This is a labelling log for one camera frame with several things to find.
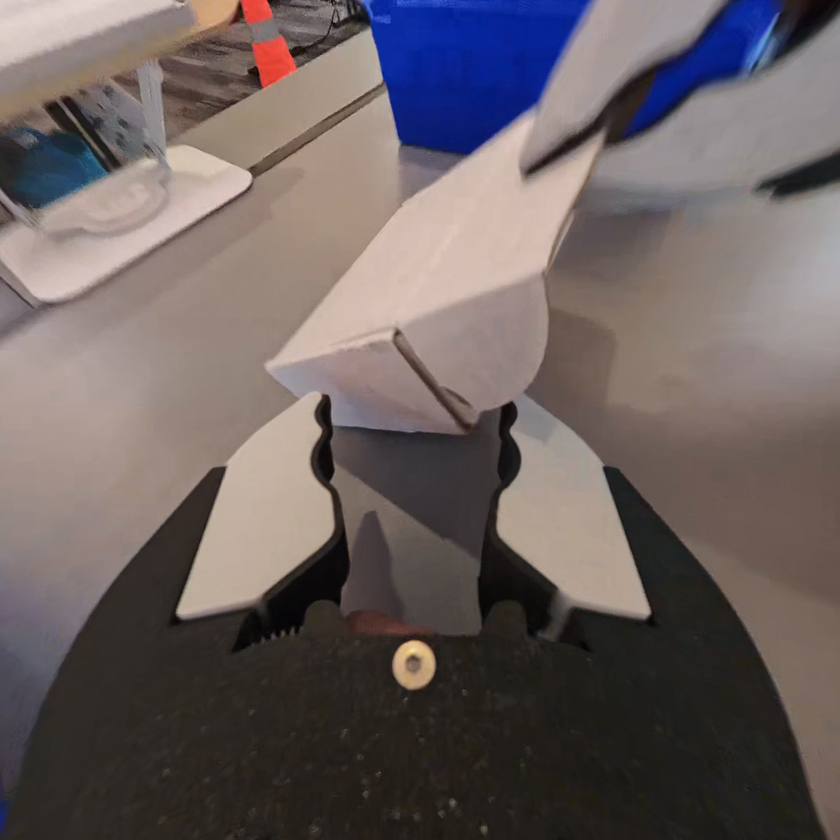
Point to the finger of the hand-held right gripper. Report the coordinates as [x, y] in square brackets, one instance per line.
[722, 138]
[617, 46]

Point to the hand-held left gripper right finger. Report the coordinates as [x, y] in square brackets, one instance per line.
[571, 525]

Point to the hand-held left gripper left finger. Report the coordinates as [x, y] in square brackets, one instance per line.
[262, 525]

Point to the blue plastic bin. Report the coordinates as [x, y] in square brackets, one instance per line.
[459, 65]

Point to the white cardboard box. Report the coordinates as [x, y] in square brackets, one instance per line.
[446, 282]

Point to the orange grey striped bar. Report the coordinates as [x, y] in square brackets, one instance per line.
[272, 59]

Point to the white stand base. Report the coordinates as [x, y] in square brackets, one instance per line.
[197, 184]

